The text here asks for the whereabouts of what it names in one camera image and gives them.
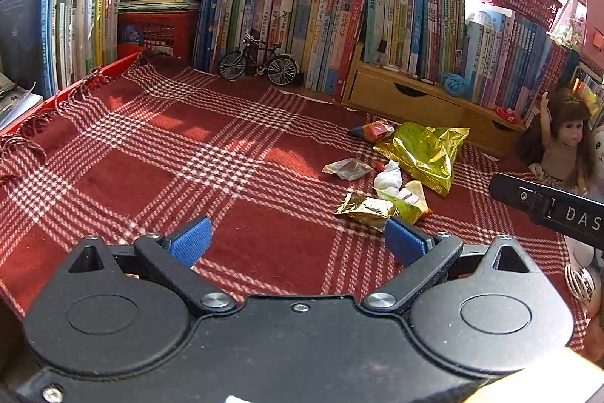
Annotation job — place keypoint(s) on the red plastic crate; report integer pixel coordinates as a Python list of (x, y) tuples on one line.
[(155, 34)]

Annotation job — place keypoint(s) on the pink translucent box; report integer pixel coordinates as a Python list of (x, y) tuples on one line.
[(583, 16)]

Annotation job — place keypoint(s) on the row of upright books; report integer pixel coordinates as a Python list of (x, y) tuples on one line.
[(302, 34), (472, 44), (80, 34)]

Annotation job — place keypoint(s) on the red plaid blanket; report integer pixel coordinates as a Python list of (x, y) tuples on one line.
[(188, 176)]

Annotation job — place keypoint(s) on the yellow green snack wrapper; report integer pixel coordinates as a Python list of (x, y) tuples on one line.
[(410, 207)]

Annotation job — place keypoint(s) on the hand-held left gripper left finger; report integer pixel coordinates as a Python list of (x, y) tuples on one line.
[(191, 240)]

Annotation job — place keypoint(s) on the large gold foil snack bag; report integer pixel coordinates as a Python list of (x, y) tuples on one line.
[(424, 157)]

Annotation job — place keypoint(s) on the small gold foil wrapper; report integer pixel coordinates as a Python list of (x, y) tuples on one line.
[(365, 209)]

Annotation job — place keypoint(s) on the small red trinket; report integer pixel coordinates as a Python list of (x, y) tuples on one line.
[(507, 115)]

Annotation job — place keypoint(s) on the wooden drawer organiser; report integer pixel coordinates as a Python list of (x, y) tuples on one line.
[(415, 105)]

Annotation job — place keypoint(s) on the long-haired doll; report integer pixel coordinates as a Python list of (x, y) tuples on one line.
[(561, 148)]

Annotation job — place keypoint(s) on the large dark blue book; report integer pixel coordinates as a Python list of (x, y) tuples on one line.
[(23, 34)]

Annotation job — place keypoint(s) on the black model bicycle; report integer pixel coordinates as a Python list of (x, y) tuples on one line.
[(281, 70)]

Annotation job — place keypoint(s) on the white tissue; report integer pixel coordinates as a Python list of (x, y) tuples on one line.
[(388, 178)]

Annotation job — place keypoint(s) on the blue yarn ball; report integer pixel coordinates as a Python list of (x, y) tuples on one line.
[(453, 84)]

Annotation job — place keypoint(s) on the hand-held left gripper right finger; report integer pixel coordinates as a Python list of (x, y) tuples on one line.
[(406, 240)]

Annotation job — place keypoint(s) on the white plush rabbit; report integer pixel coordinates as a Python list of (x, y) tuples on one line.
[(598, 157)]

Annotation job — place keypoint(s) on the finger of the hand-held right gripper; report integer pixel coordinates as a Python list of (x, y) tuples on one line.
[(512, 193)]

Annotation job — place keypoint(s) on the pile of papers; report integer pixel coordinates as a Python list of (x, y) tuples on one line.
[(19, 105)]

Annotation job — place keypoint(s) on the red candy wrapper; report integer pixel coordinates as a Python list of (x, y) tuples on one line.
[(377, 131)]

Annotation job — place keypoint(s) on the row of thin colourful books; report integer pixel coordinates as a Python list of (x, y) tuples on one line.
[(590, 82)]

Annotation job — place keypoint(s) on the clear plastic wrapper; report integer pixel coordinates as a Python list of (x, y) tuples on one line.
[(349, 169)]

